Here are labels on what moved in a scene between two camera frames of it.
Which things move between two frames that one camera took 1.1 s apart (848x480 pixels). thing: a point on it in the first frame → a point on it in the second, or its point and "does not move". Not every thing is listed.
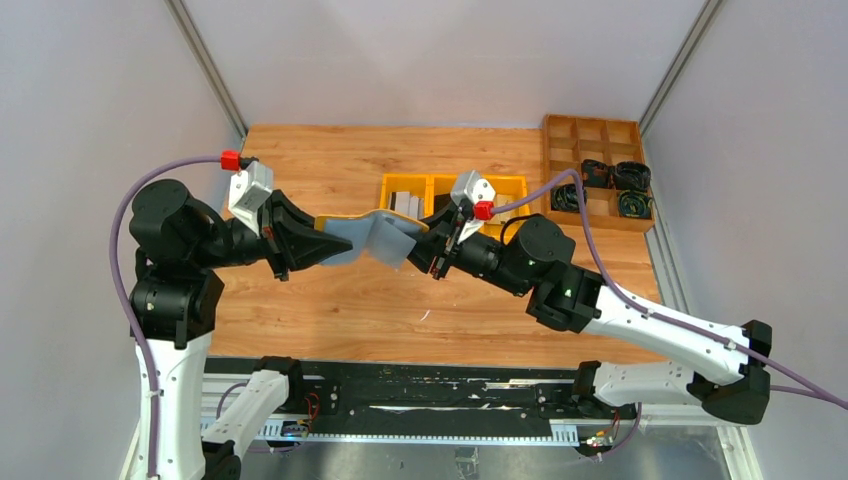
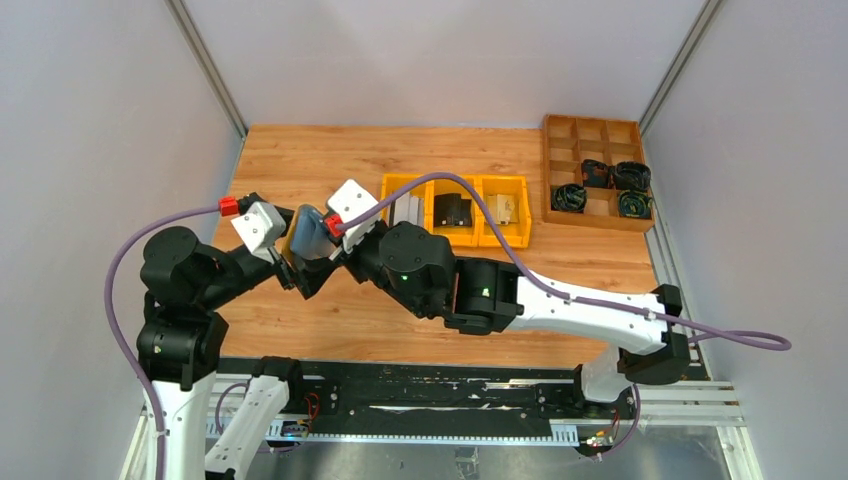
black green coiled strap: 633,203 does not move
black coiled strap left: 565,198 does not move
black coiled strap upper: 595,174 does not move
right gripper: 444,244 → 344,254
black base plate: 332,389 does not move
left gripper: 274,238 → 284,266
